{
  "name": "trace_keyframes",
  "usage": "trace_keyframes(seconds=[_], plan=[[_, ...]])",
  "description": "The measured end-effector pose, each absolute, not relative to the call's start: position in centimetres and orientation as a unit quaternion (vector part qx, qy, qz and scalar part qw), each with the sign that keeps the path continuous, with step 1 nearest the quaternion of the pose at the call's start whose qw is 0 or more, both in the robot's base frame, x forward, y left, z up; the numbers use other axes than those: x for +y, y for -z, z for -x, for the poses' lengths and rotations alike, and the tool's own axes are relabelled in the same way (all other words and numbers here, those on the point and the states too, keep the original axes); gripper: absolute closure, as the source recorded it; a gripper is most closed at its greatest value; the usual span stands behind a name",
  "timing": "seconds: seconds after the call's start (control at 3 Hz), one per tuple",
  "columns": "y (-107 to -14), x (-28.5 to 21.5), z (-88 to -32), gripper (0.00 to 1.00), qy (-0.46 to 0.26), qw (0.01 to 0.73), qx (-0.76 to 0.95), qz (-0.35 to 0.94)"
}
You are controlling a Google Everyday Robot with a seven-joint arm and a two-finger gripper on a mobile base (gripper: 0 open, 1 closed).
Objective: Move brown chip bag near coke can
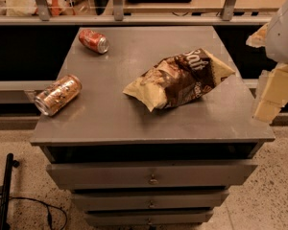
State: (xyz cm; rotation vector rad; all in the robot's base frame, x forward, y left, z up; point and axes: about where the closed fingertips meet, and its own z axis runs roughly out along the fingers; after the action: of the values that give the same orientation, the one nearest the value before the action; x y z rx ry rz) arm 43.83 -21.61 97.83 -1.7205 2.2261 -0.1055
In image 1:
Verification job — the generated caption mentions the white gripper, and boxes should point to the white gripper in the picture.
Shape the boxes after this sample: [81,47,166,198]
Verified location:
[246,0,288,124]

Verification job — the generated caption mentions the black floor cable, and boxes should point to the black floor cable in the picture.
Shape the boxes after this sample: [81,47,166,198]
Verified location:
[0,195,69,230]

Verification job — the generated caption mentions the bottom drawer with knob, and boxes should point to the bottom drawer with knob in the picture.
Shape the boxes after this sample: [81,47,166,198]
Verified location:
[84,210,213,226]

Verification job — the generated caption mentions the drawer with knob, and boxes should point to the drawer with knob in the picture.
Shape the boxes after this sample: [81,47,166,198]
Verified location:
[72,190,228,211]
[84,210,213,226]
[46,159,256,190]

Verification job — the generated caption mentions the grey drawer cabinet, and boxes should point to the grey drawer cabinet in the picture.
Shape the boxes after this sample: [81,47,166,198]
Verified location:
[29,25,276,230]

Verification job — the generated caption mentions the red coke can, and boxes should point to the red coke can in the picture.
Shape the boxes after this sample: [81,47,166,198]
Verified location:
[79,29,109,54]

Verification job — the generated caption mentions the orange soda can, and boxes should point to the orange soda can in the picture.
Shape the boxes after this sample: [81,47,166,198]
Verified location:
[34,75,82,116]

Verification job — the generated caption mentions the brown chip bag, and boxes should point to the brown chip bag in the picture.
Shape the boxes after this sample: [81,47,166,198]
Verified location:
[123,48,235,111]

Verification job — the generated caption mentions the top drawer with knob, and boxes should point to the top drawer with knob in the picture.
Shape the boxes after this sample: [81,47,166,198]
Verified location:
[46,159,256,190]

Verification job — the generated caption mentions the black stand leg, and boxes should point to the black stand leg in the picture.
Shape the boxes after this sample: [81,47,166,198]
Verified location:
[0,153,19,230]

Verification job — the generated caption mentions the middle drawer with knob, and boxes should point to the middle drawer with knob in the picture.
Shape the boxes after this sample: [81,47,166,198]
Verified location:
[72,190,228,211]

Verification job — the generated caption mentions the grey metal railing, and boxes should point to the grey metal railing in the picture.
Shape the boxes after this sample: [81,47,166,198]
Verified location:
[0,0,279,25]

